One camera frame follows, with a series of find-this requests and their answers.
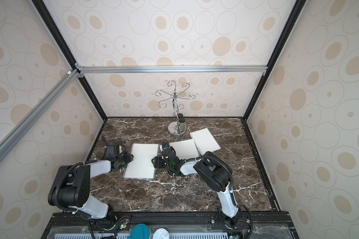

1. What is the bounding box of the spiral notebook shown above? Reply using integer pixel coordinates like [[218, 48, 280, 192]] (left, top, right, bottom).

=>
[[169, 139, 199, 159], [190, 128, 221, 155], [124, 143, 159, 179]]

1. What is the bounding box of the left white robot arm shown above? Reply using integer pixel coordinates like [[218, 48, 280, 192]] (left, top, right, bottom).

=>
[[47, 152, 134, 224]]

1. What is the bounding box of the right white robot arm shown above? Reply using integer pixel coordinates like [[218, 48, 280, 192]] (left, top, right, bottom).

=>
[[151, 146, 252, 229]]

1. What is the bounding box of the green spice bottle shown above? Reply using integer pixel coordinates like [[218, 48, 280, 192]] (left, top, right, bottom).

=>
[[179, 117, 186, 133]]

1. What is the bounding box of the chrome hook stand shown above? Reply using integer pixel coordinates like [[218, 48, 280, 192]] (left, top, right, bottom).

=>
[[155, 80, 196, 137]]

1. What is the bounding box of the white round lid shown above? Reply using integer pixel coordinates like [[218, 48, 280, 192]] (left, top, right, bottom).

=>
[[152, 228, 170, 239]]

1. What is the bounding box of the teal round lid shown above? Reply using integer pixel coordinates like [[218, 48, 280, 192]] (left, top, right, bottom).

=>
[[129, 224, 152, 239]]

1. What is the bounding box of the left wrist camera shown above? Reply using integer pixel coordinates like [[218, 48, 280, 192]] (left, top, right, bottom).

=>
[[102, 144, 122, 160]]

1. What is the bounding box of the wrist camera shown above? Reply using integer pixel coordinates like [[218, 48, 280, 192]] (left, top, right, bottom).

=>
[[160, 143, 170, 153], [102, 144, 122, 160]]

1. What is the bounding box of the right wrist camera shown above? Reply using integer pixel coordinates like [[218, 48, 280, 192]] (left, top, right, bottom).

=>
[[160, 143, 170, 153]]

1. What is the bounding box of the horizontal aluminium rail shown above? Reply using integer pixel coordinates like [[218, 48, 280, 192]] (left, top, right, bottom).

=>
[[78, 65, 268, 74]]

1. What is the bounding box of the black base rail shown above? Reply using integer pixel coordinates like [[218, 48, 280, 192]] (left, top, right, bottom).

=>
[[41, 211, 299, 239]]

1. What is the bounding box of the left diagonal aluminium rail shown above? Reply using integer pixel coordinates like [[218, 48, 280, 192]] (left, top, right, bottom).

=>
[[0, 69, 78, 163]]

